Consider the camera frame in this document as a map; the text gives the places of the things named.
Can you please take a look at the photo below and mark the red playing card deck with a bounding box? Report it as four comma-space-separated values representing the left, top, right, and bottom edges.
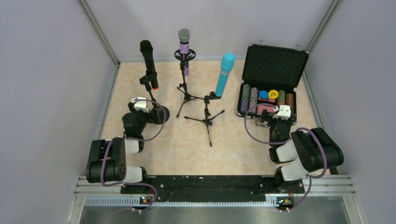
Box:
256, 105, 275, 116

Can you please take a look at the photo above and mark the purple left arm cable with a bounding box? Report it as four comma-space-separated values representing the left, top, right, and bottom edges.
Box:
99, 98, 167, 214

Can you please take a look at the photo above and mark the yellow dealer chip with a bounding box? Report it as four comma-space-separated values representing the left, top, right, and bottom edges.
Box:
268, 90, 279, 99

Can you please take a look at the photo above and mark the black microphone orange end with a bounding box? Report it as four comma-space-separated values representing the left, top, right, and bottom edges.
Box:
140, 40, 159, 90

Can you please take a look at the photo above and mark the blue dealer chip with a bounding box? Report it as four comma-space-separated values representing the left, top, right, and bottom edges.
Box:
258, 91, 269, 100

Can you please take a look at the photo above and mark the brown poker chip stack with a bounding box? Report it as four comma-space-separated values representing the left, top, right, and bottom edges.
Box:
285, 93, 294, 113

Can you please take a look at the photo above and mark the purple poker chip stack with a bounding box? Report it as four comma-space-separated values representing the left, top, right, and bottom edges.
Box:
240, 84, 250, 113

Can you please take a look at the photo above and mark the black tripod shock-mount stand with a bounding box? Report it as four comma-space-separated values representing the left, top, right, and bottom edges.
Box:
174, 49, 204, 118

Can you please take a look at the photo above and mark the green poker chip stack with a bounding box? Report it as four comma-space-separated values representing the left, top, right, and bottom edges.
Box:
277, 90, 286, 107

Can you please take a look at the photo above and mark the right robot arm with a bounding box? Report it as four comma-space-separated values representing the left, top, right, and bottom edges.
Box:
258, 105, 344, 185

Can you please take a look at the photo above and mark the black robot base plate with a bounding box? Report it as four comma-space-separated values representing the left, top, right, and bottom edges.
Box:
123, 167, 305, 205

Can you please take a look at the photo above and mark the black poker chip case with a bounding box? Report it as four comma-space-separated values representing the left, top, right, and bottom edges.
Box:
236, 43, 309, 117

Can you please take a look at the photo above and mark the purple glitter microphone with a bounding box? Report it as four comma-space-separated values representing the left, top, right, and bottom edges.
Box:
178, 28, 191, 77

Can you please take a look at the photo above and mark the black round-base mic stand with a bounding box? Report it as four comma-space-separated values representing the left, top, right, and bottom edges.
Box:
139, 71, 170, 125

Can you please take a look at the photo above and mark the white cable duct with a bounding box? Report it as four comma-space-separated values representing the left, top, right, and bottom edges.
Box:
85, 194, 288, 212

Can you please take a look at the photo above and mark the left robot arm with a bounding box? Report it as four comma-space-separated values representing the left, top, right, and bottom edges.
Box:
85, 97, 170, 186

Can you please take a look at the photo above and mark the teal toy microphone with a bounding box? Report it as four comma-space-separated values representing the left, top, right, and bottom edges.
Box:
214, 53, 235, 98

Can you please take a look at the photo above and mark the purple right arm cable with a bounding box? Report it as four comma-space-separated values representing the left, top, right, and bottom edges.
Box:
243, 103, 328, 212

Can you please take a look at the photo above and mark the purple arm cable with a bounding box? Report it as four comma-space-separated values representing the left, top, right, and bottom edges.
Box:
243, 103, 328, 212
99, 98, 167, 214

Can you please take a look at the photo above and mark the blue orange poker chip stack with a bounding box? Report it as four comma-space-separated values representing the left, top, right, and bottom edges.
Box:
248, 87, 259, 115

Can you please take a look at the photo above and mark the black tripod stand with clip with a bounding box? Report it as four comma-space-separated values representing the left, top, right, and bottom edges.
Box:
184, 91, 225, 147

